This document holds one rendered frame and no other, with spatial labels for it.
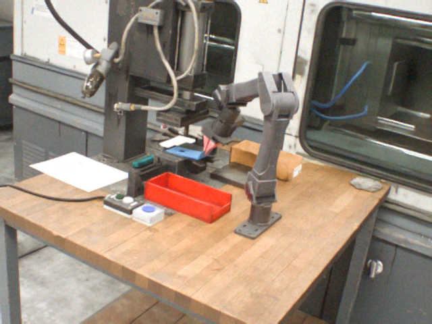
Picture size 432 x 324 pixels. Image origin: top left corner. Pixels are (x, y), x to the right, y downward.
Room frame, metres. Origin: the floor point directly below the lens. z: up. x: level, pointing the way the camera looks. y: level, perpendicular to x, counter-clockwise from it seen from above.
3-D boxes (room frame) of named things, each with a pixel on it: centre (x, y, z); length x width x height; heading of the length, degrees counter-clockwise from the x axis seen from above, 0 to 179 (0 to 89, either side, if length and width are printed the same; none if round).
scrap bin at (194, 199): (1.50, 0.07, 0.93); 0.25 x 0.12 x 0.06; 61
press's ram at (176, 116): (1.78, 0.19, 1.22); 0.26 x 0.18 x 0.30; 61
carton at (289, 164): (1.91, -0.20, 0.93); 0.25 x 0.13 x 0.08; 61
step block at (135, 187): (1.54, 0.24, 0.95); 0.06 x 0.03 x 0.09; 151
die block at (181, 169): (1.76, 0.12, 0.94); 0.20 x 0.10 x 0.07; 151
